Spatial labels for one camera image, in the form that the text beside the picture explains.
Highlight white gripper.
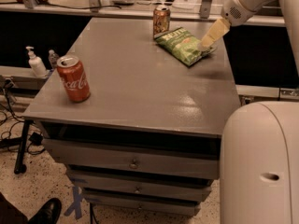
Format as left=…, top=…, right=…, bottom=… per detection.
left=200, top=0, right=257, bottom=48

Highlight green jalapeno chip bag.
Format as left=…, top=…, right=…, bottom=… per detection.
left=154, top=27, right=216, bottom=67

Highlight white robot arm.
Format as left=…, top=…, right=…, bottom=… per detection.
left=199, top=0, right=299, bottom=224

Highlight orange patterned soda can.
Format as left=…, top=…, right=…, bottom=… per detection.
left=153, top=5, right=171, bottom=37

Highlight red Coca-Cola can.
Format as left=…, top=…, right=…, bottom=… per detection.
left=57, top=55, right=91, bottom=103

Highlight top grey drawer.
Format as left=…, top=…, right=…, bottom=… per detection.
left=43, top=139, right=219, bottom=179

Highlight grey drawer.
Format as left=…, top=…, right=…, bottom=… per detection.
left=43, top=139, right=219, bottom=179
left=66, top=170, right=211, bottom=202
left=83, top=191, right=200, bottom=217

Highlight clear plastic water bottle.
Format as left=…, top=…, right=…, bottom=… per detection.
left=49, top=49, right=59, bottom=69

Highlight white pump soap bottle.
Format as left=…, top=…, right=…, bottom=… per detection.
left=26, top=46, right=47, bottom=77

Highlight middle grey drawer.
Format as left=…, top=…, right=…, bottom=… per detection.
left=66, top=170, right=211, bottom=202

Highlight bottom grey drawer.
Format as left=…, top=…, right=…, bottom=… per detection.
left=83, top=191, right=200, bottom=217

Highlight black table leg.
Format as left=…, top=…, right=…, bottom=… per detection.
left=14, top=120, right=32, bottom=175

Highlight black leather shoe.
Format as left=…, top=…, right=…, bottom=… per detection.
left=28, top=198, right=62, bottom=224

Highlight black floor cables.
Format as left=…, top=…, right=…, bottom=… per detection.
left=0, top=77, right=47, bottom=156

